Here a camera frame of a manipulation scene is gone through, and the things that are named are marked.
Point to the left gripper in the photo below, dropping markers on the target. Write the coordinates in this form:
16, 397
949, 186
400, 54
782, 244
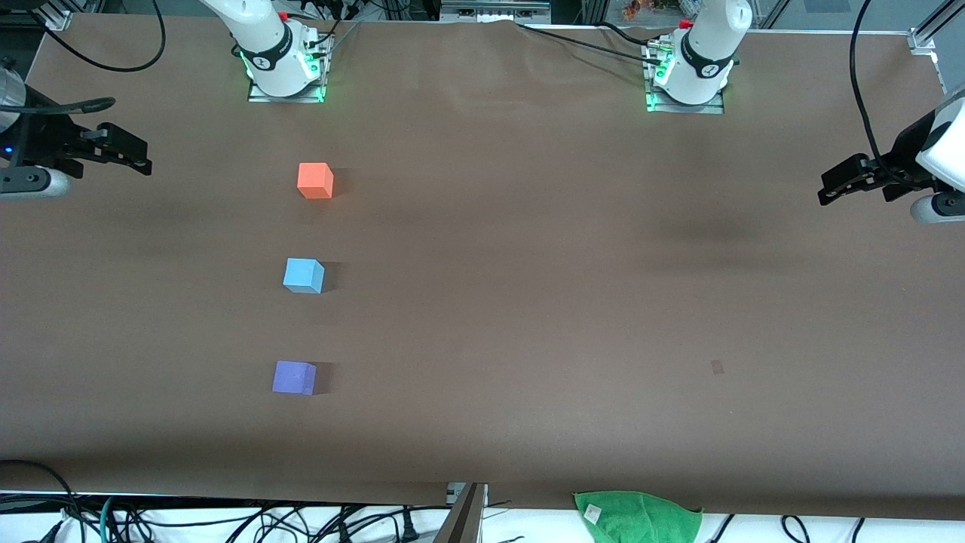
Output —
902, 155

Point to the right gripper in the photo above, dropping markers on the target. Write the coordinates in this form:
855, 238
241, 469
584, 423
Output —
43, 139

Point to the blue foam block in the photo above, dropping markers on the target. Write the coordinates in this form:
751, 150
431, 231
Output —
301, 275

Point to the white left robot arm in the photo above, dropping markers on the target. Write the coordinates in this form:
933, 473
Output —
705, 60

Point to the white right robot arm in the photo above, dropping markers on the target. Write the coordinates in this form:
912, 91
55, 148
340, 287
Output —
268, 45

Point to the orange foam block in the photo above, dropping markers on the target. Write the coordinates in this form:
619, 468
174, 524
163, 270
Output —
313, 181

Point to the purple foam block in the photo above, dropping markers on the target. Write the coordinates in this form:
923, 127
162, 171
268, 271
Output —
292, 377

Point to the green cloth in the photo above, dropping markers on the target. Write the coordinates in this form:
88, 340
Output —
641, 520

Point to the black power plug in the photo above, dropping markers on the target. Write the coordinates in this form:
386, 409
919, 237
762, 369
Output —
408, 528

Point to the aluminium profile bar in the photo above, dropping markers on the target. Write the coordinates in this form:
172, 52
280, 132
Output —
464, 520

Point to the metal corner bracket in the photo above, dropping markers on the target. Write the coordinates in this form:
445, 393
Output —
923, 40
59, 20

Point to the metal frame rail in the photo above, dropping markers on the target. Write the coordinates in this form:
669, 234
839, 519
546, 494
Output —
494, 9

